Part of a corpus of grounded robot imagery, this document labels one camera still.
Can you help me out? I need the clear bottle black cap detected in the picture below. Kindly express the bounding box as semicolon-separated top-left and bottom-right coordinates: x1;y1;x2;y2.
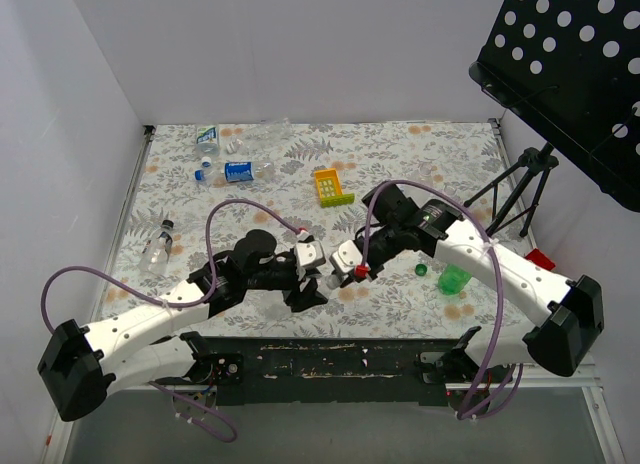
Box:
138;219;174;275

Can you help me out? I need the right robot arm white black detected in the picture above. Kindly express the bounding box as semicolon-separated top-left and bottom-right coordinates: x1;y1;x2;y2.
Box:
330;181;604;382

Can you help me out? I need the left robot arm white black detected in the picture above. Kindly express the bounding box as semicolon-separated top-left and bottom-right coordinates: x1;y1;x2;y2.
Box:
37;230;326;422

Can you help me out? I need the green bottle cap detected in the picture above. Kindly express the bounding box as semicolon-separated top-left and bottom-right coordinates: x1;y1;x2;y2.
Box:
415;264;428;276

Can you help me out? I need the green plastic bottle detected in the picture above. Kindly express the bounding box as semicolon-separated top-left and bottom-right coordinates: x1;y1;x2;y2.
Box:
437;264;472;295

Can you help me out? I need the clear uncapped bottle right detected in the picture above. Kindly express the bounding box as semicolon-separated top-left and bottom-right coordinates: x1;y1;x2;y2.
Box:
399;163;460;206

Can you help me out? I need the clear bottle blue label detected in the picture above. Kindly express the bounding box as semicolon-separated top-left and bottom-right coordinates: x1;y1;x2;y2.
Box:
194;161;275;183

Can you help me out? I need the crushed clear bottle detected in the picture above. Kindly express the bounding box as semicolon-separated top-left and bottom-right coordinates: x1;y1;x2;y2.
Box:
239;118;292;150

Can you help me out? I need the bottle green white label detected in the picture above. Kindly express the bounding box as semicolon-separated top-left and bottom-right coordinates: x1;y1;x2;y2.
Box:
195;125;220;158

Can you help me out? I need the yellow green toy basket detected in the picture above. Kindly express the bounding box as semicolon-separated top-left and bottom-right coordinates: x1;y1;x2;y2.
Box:
314;168;355;208

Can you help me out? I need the floral tablecloth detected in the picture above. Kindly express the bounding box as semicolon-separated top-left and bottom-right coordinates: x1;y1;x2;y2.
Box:
94;121;527;338

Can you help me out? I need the red box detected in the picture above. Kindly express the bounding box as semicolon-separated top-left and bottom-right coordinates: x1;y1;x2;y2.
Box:
525;248;556;271

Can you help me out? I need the black tripod stand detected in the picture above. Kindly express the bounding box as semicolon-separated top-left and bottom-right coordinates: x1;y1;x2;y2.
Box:
463;142;559;238

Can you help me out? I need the black perforated music stand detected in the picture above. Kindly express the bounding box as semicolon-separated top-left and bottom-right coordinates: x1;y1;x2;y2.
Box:
469;0;639;212

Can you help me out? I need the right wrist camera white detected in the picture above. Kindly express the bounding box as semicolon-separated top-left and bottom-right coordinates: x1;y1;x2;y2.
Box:
329;240;369;275

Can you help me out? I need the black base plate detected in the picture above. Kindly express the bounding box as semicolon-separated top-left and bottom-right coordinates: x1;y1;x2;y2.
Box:
180;332;479;406

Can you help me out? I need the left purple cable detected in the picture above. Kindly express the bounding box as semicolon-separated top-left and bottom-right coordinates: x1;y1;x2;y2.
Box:
40;197;309;444

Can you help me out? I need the purple cable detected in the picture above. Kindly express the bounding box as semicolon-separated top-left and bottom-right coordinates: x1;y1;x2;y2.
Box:
360;179;524;420
40;197;309;444

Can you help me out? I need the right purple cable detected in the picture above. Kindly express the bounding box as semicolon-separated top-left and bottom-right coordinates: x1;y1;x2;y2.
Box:
360;179;524;420

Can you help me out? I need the aluminium frame rail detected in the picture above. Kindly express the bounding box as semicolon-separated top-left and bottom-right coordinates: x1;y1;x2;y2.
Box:
574;364;626;463

